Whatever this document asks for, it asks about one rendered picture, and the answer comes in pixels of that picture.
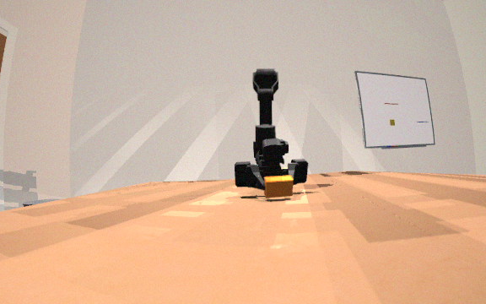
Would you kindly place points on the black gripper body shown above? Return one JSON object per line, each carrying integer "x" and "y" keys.
{"x": 268, "y": 168}

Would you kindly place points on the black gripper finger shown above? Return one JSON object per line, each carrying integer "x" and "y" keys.
{"x": 254, "y": 178}
{"x": 293, "y": 170}

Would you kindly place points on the orange block with dark blue square face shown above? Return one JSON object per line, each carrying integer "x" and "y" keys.
{"x": 278, "y": 186}

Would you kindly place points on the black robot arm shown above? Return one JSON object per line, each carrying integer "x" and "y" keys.
{"x": 265, "y": 83}

